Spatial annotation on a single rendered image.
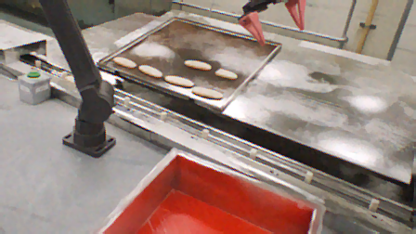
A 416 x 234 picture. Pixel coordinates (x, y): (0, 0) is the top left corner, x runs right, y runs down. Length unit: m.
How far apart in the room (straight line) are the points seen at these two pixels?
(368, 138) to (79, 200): 0.74
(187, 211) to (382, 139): 0.56
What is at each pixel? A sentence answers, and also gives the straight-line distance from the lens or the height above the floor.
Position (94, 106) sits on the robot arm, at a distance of 0.89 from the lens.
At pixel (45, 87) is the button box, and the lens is 1.21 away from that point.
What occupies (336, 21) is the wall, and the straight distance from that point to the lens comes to 4.62.
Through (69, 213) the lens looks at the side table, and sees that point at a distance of 0.82.
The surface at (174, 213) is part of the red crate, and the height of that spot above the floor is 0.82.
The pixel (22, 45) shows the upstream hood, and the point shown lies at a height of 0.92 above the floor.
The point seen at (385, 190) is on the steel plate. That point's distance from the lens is 1.08.
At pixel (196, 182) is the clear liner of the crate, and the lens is 0.81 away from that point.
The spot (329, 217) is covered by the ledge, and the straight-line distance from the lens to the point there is 0.87.
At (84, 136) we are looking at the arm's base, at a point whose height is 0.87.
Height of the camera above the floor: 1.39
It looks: 25 degrees down
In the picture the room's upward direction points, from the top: 6 degrees clockwise
